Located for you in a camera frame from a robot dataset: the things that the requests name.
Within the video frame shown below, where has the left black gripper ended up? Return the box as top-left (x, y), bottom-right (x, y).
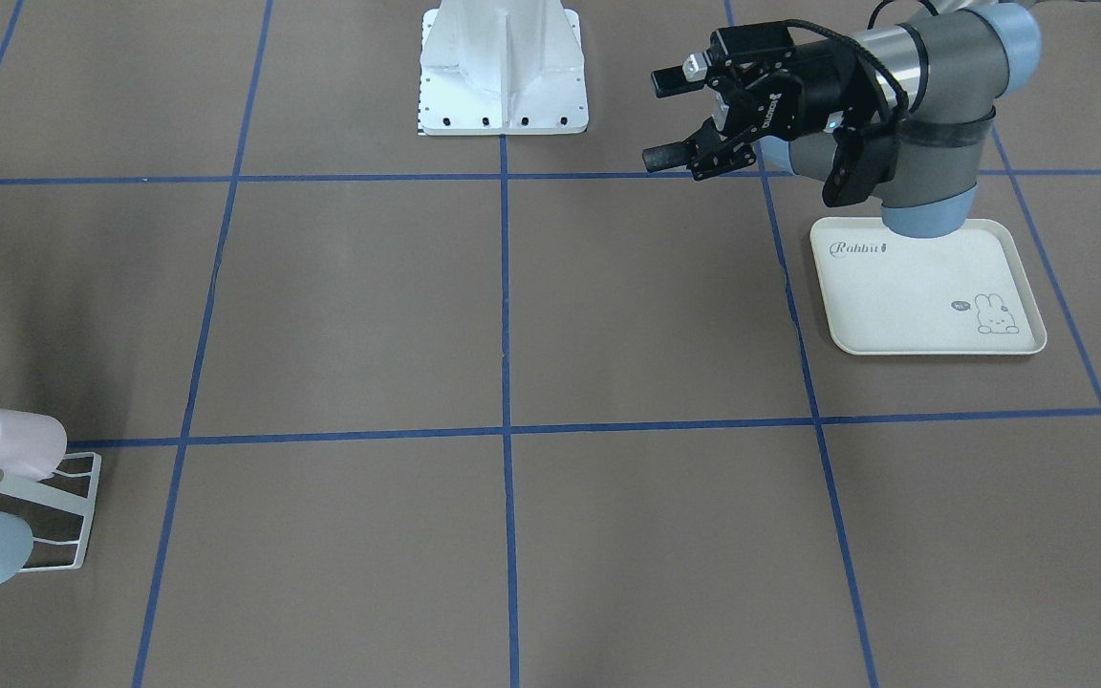
top-left (642, 21), bottom-right (896, 182)

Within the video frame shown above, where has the pink plastic cup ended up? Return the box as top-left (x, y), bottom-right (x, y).
top-left (0, 409), bottom-right (67, 481)

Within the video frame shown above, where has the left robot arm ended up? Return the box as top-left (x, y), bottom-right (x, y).
top-left (642, 1), bottom-right (1043, 239)

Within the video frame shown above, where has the cream plastic tray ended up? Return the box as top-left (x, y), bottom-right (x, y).
top-left (809, 217), bottom-right (1048, 356)

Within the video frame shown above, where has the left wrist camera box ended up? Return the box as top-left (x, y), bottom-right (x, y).
top-left (822, 123), bottom-right (900, 207)

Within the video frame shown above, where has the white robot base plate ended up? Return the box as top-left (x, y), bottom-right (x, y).
top-left (417, 1), bottom-right (590, 136)

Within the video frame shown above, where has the white wire cup rack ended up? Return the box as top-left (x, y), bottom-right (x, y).
top-left (0, 452), bottom-right (103, 574)

